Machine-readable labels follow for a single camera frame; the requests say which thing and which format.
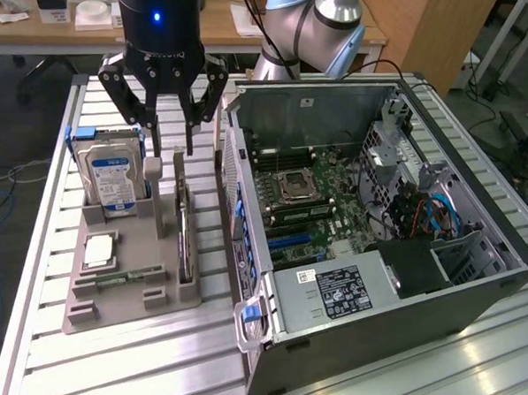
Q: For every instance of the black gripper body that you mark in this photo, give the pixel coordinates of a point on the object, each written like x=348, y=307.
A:
x=157, y=32

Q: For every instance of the graphics card with fan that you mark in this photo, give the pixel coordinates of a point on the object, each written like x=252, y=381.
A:
x=185, y=229

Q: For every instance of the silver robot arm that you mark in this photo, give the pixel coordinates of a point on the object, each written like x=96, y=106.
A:
x=331, y=6

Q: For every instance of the wooden desk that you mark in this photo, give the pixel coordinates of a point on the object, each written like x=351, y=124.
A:
x=188, y=30

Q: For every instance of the white labelled box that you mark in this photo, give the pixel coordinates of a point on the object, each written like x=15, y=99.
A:
x=116, y=15

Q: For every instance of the white booklet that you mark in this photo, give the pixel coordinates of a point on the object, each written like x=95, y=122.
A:
x=244, y=21

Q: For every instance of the hard disk with blue carrier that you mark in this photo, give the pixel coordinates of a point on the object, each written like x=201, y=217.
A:
x=110, y=176

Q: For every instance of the black chair base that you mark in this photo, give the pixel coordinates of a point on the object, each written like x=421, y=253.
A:
x=35, y=75

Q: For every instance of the white box with black top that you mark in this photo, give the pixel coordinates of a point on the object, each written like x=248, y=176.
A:
x=52, y=9

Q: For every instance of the CPU socket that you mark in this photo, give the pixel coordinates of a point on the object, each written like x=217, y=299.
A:
x=296, y=186

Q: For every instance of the white paper card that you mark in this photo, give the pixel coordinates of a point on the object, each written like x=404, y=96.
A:
x=12, y=17

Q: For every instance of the black installed RAM stick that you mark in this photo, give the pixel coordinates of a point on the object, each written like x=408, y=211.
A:
x=298, y=214

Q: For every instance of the silver CPU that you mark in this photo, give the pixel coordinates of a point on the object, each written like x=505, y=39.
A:
x=98, y=251

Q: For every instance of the blue expansion slot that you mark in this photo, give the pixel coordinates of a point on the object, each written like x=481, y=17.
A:
x=288, y=240

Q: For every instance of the green RAM stick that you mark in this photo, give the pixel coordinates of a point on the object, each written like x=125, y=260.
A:
x=122, y=277

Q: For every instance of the grey metal disk bay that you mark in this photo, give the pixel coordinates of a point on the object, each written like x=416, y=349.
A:
x=383, y=168

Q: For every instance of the grey parts rack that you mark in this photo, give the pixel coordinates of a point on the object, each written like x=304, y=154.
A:
x=130, y=296

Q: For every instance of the blue case latch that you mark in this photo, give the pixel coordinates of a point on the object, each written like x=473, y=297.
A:
x=250, y=314

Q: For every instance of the grey power supply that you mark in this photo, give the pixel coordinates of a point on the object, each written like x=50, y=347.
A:
x=294, y=305

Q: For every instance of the open black PC case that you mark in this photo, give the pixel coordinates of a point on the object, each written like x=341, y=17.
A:
x=371, y=344

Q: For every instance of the white desk frame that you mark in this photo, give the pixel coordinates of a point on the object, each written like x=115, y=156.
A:
x=511, y=38

